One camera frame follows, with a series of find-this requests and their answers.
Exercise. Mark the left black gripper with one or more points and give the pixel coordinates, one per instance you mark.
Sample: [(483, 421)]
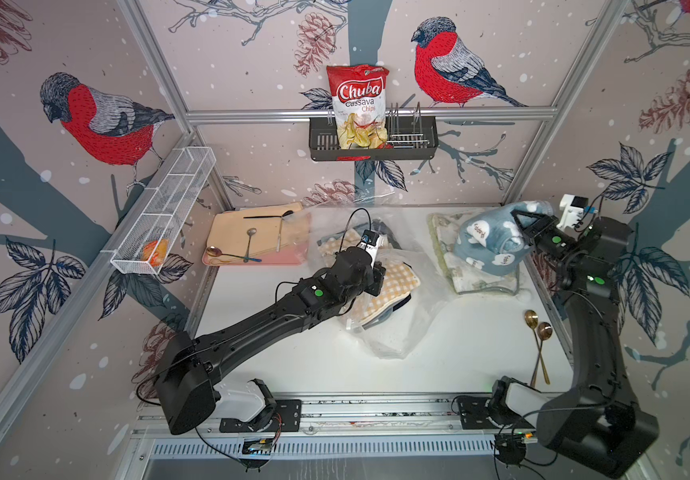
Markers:
[(377, 274)]

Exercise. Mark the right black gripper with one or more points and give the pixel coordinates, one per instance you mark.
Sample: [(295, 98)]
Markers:
[(536, 231)]

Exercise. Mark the clear plastic vacuum bag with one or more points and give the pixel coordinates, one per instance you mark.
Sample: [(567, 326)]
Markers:
[(413, 293)]

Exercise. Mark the teal bear print blanket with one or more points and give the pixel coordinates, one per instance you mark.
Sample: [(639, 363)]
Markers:
[(493, 242)]

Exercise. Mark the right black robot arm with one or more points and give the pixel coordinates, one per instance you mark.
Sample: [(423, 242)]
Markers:
[(598, 421)]

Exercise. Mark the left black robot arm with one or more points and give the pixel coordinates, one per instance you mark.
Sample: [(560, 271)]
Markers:
[(189, 378)]

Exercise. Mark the orange checkered blanket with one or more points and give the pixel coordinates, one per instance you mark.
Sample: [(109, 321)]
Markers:
[(399, 282)]

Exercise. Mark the red Chuba chips bag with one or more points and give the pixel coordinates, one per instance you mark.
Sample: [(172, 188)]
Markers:
[(359, 105)]

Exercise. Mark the pink tray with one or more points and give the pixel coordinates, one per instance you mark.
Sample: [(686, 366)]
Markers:
[(261, 257)]

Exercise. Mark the gold spoon pair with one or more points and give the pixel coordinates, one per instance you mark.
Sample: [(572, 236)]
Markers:
[(532, 321)]

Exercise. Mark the black spoon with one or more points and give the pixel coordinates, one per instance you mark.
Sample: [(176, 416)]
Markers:
[(283, 215)]

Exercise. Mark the small silver spoon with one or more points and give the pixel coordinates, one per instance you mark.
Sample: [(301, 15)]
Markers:
[(251, 232)]

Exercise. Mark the beige wooden cutting board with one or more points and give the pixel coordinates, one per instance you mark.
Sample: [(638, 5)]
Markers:
[(231, 231)]

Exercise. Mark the left circuit board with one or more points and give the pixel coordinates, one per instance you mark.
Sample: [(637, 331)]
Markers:
[(260, 448)]

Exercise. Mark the circuit board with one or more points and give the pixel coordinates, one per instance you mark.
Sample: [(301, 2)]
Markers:
[(517, 439), (260, 448)]

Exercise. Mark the right circuit board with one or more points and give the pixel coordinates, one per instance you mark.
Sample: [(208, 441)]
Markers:
[(517, 439)]

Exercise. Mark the orange item in basket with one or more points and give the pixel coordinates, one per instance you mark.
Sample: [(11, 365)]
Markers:
[(155, 252)]

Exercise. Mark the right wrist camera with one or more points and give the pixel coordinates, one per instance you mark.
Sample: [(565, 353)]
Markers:
[(573, 210)]

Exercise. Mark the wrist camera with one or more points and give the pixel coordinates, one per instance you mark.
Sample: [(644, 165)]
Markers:
[(370, 242), (573, 210)]

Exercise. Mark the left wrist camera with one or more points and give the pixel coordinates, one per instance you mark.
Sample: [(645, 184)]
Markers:
[(370, 242)]

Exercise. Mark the silver white-handled spoon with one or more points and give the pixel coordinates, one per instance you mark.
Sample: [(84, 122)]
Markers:
[(280, 234)]

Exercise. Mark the dark grey wall rack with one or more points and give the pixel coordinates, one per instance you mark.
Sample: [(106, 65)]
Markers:
[(398, 137)]

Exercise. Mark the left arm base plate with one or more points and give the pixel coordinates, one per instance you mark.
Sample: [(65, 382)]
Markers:
[(284, 416)]

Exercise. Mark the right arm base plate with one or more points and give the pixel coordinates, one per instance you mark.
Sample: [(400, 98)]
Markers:
[(473, 412)]

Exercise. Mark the white wire basket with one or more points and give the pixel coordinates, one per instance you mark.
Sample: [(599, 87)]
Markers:
[(167, 210)]

